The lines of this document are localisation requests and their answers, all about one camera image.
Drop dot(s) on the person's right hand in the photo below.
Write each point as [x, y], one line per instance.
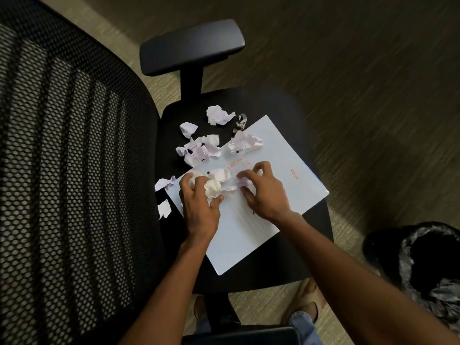
[269, 197]

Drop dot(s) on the person's left hand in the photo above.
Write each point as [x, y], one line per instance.
[199, 219]

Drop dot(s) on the white papers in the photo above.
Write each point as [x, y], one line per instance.
[287, 197]

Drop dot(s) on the cream tissue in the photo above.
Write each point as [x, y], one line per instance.
[212, 186]

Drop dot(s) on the paper scrap wad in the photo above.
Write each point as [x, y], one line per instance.
[195, 180]

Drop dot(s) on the pile of white paper scraps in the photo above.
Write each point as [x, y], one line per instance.
[196, 152]

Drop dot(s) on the black mesh office chair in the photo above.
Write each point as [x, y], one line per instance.
[72, 176]

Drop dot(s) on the person's left forearm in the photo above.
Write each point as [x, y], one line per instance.
[169, 301]

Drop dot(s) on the person's right forearm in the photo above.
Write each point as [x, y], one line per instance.
[359, 283]

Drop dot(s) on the person's right foot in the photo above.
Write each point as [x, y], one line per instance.
[305, 301]

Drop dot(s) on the small silver foil wrapper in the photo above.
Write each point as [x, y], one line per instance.
[241, 122]

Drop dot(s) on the tan sandal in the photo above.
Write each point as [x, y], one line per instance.
[300, 294]

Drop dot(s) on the blue jeans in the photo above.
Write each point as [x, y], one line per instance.
[305, 330]

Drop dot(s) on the black lined trash bin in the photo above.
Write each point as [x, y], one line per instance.
[424, 269]

